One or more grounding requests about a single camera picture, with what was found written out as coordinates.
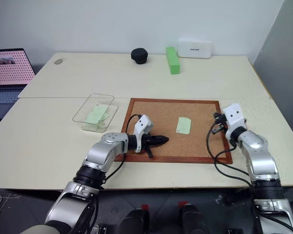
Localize dark rounded shape red tab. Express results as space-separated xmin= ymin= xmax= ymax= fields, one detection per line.
xmin=117 ymin=204 xmax=151 ymax=234
xmin=177 ymin=200 xmax=208 ymax=234

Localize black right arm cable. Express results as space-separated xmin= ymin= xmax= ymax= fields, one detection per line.
xmin=206 ymin=123 xmax=254 ymax=188

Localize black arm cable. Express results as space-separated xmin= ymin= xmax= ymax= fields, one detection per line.
xmin=206 ymin=123 xmax=254 ymax=188
xmin=103 ymin=114 xmax=141 ymax=183

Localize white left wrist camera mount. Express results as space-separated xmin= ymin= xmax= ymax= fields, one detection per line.
xmin=132 ymin=114 xmax=155 ymax=154

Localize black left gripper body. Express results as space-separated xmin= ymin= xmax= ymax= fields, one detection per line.
xmin=141 ymin=133 xmax=154 ymax=159

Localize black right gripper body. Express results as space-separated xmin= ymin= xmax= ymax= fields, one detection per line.
xmin=217 ymin=114 xmax=229 ymax=132

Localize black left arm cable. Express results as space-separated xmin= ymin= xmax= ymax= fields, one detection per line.
xmin=103 ymin=114 xmax=141 ymax=183

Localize grey partition panel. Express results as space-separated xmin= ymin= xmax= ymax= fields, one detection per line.
xmin=252 ymin=0 xmax=293 ymax=148

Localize white floor cables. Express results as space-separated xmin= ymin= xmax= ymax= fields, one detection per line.
xmin=0 ymin=193 xmax=14 ymax=208

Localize green sticky note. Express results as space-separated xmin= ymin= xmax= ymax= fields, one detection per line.
xmin=84 ymin=111 xmax=104 ymax=124
xmin=92 ymin=104 xmax=109 ymax=115
xmin=176 ymin=117 xmax=192 ymax=135

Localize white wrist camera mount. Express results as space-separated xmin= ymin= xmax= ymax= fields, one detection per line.
xmin=221 ymin=103 xmax=246 ymax=140
xmin=132 ymin=114 xmax=155 ymax=154

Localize long green box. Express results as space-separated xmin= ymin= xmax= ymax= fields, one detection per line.
xmin=165 ymin=46 xmax=181 ymax=76

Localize white rounded case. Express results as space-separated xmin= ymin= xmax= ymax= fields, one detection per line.
xmin=177 ymin=37 xmax=213 ymax=59

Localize laptop with pink screen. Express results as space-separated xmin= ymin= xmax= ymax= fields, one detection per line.
xmin=0 ymin=48 xmax=37 ymax=121

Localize clear plastic box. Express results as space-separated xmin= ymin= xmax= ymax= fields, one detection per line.
xmin=72 ymin=93 xmax=119 ymax=133

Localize black round pouch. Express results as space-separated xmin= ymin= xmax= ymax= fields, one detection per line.
xmin=130 ymin=47 xmax=148 ymax=65

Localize beige rounded robot torso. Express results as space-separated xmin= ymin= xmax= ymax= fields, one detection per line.
xmin=19 ymin=222 xmax=73 ymax=234

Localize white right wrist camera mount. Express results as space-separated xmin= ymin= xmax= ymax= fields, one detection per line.
xmin=221 ymin=103 xmax=246 ymax=140

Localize cork board with brown frame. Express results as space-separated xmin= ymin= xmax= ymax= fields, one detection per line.
xmin=114 ymin=97 xmax=234 ymax=165

